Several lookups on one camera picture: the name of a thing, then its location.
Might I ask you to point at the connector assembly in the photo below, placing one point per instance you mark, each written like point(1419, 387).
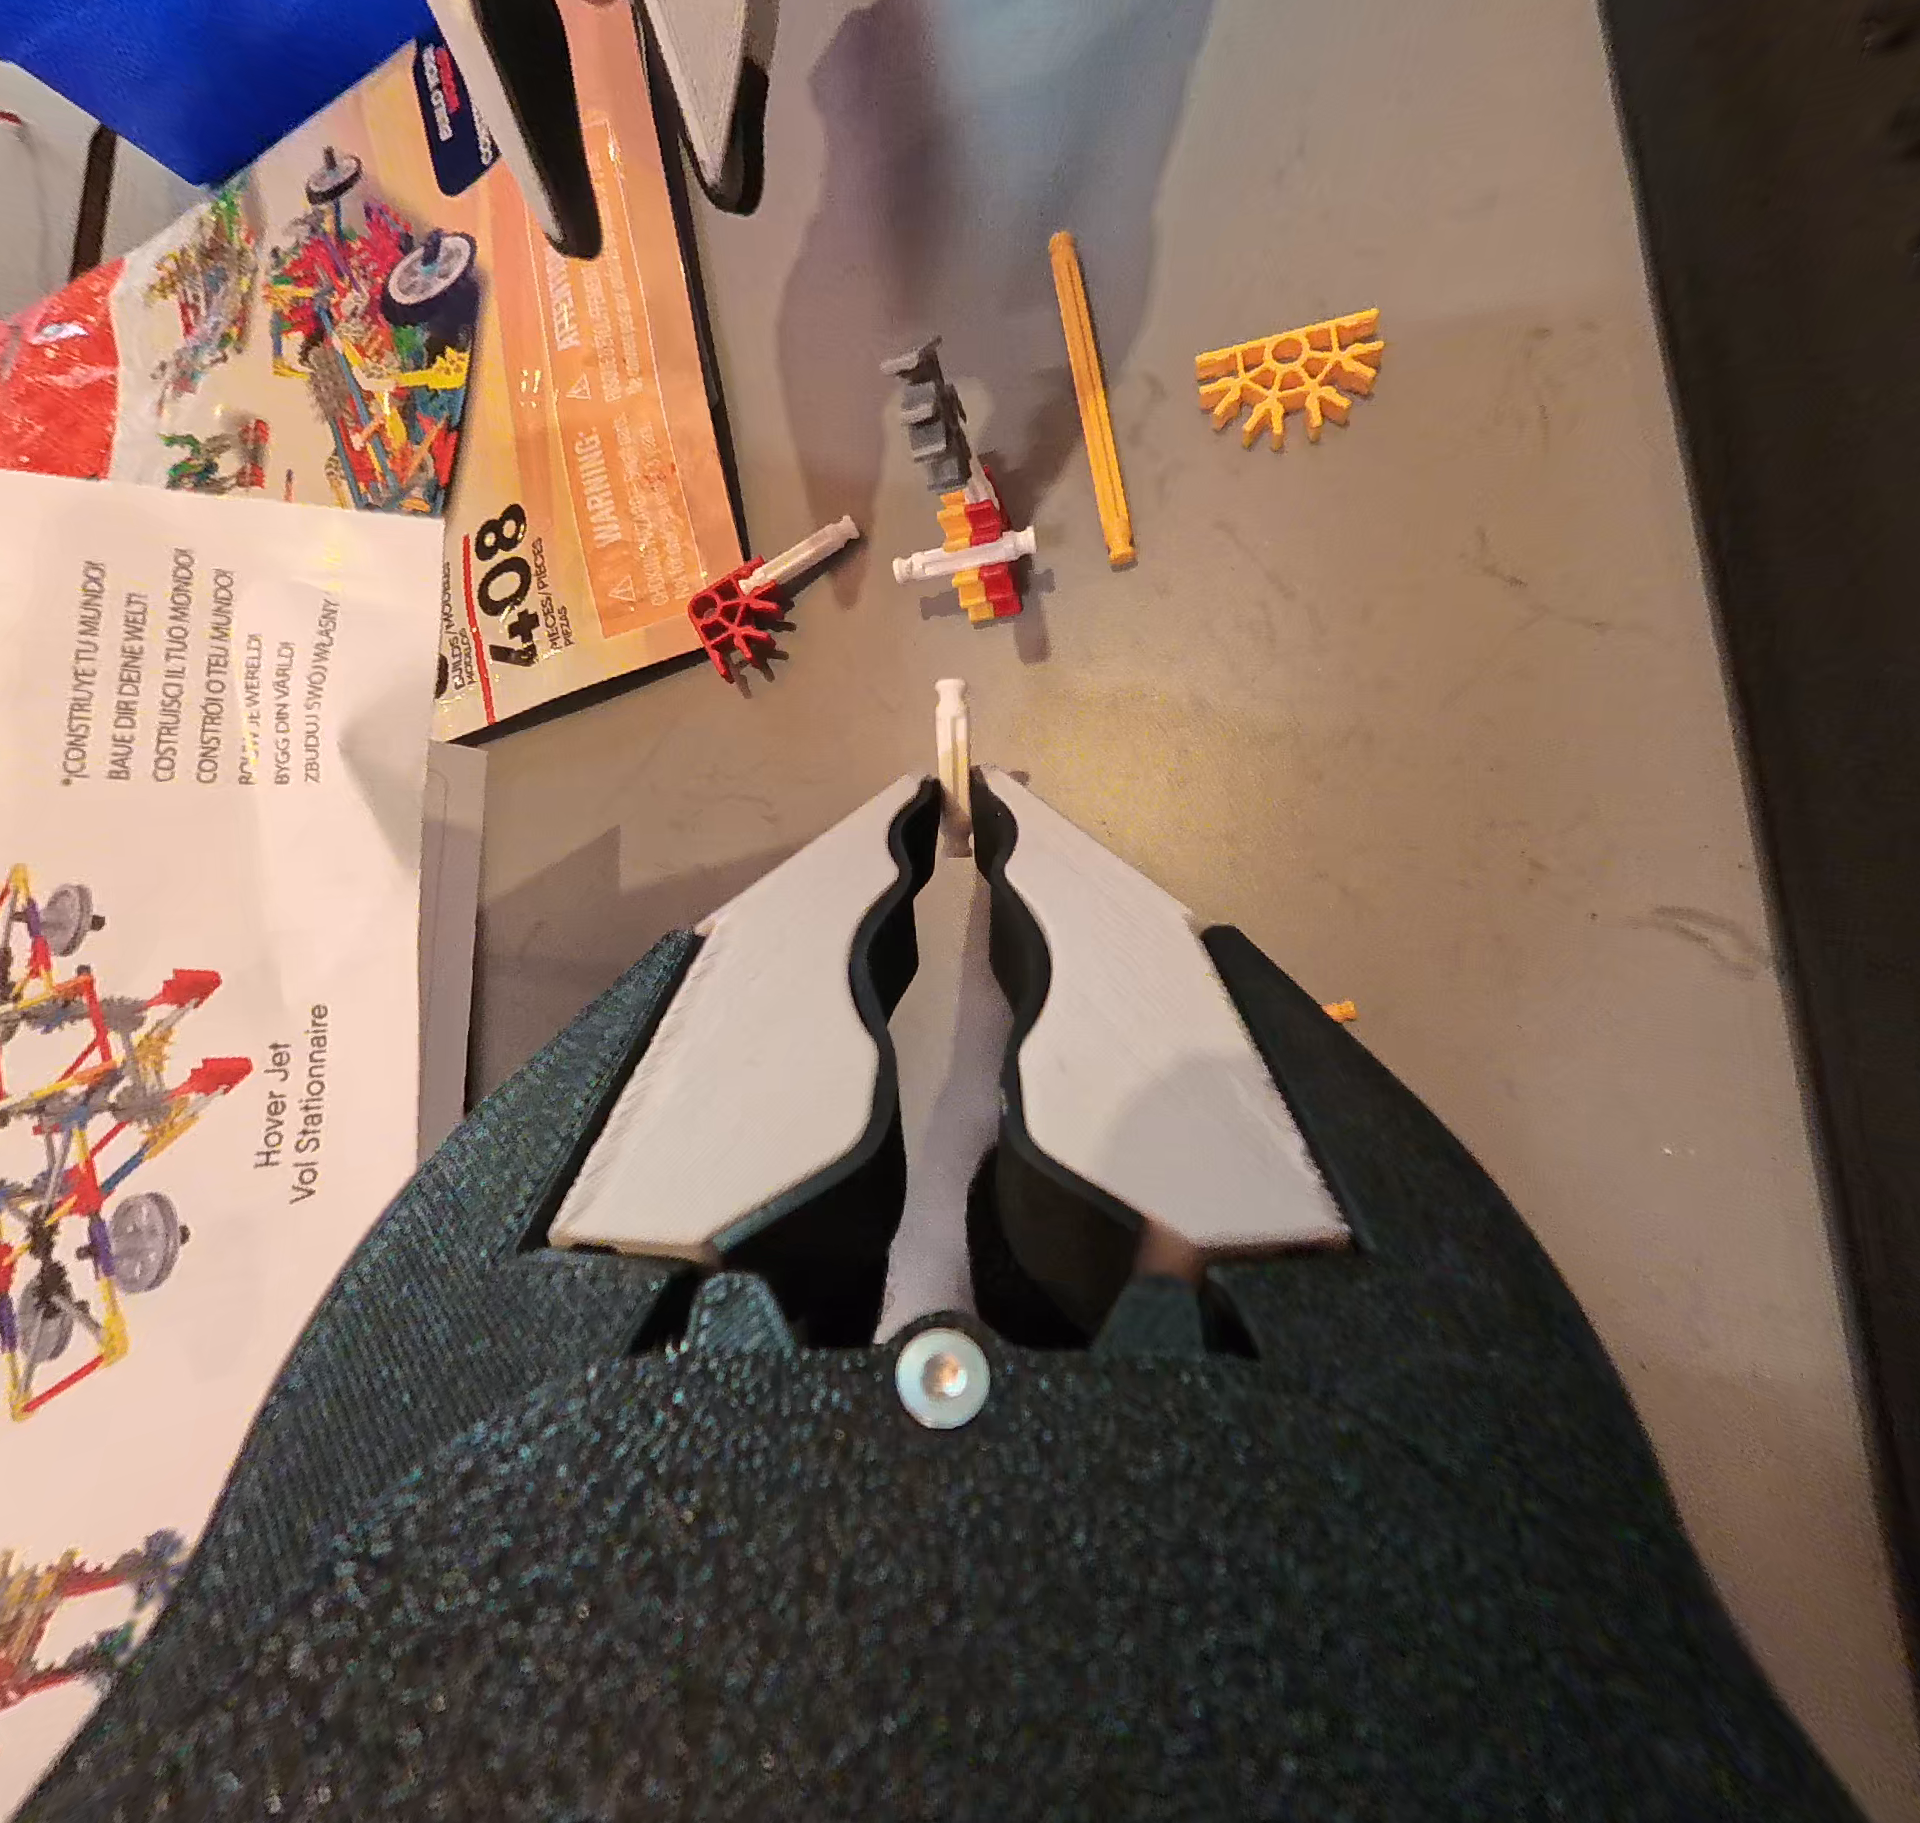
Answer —
point(974, 548)

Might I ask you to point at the building instruction sheet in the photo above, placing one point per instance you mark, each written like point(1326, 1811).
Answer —
point(223, 878)

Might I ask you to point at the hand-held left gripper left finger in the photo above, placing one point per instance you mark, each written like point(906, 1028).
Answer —
point(721, 1087)

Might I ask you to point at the white rod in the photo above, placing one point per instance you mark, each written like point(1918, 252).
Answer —
point(810, 550)

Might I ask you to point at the short white spacer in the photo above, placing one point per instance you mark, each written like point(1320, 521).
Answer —
point(953, 743)

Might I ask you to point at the blue plastic bin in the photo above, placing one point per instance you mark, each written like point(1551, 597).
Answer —
point(182, 23)

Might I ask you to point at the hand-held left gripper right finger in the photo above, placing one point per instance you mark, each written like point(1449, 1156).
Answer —
point(1183, 1087)

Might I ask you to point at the colourful toy packaging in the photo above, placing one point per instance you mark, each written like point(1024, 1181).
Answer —
point(598, 502)

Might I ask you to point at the red connector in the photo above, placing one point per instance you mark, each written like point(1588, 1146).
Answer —
point(734, 624)

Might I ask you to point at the yellow connector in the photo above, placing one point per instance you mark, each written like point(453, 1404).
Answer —
point(1290, 376)

